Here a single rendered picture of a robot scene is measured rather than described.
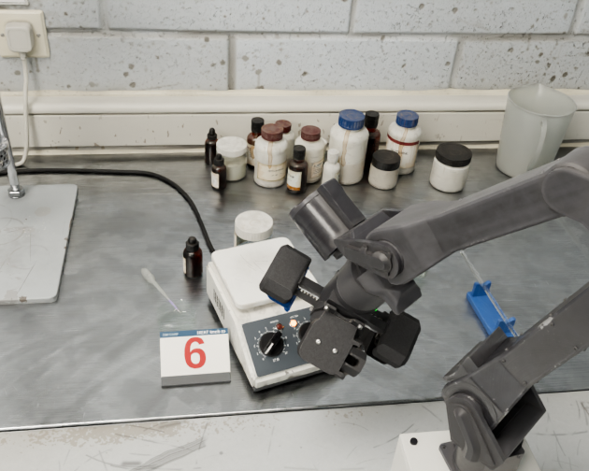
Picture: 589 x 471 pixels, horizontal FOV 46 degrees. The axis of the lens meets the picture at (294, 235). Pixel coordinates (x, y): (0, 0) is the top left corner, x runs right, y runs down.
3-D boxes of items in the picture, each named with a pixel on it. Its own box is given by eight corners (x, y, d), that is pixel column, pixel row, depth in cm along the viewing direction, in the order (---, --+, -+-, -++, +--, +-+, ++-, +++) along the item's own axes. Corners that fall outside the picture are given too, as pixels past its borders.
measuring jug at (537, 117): (558, 202, 131) (584, 131, 121) (490, 190, 132) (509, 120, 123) (551, 153, 145) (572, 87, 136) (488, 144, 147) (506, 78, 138)
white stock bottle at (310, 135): (291, 182, 130) (294, 135, 124) (293, 166, 134) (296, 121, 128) (321, 185, 130) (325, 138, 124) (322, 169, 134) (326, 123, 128)
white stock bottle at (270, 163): (249, 174, 131) (250, 122, 125) (279, 168, 133) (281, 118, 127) (260, 191, 127) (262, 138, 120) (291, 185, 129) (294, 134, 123)
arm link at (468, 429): (539, 424, 68) (559, 382, 64) (494, 481, 63) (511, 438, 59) (481, 386, 72) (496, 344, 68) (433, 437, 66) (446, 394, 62)
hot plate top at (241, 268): (320, 291, 94) (321, 286, 94) (237, 311, 90) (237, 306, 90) (286, 239, 103) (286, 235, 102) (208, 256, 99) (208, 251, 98)
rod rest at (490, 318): (514, 340, 101) (521, 322, 98) (493, 343, 100) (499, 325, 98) (484, 293, 108) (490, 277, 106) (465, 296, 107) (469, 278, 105)
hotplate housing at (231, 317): (342, 369, 94) (349, 327, 89) (252, 396, 89) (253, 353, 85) (280, 269, 110) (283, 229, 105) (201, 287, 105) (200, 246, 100)
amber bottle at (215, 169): (223, 181, 129) (223, 149, 124) (228, 189, 127) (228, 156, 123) (209, 183, 128) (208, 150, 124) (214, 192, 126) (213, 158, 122)
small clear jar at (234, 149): (221, 164, 134) (221, 134, 130) (250, 168, 133) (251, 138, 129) (212, 179, 129) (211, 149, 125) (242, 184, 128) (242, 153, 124)
